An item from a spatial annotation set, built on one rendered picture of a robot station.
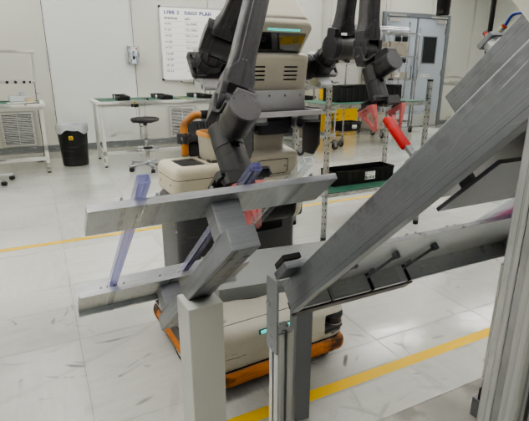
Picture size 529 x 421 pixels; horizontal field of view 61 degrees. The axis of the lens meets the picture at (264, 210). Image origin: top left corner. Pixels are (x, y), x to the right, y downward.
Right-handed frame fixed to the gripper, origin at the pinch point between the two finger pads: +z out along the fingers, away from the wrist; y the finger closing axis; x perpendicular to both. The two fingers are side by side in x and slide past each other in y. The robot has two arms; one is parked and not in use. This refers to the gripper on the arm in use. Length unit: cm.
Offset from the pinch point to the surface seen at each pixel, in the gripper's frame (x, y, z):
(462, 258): 18, 63, 12
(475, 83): -36.8, 15.1, 0.1
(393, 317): 118, 116, 19
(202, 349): 8.4, -11.7, 17.1
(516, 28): -43.7, 15.0, -1.6
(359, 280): 19.1, 30.8, 11.1
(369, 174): 178, 193, -85
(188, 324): 5.3, -13.7, 13.0
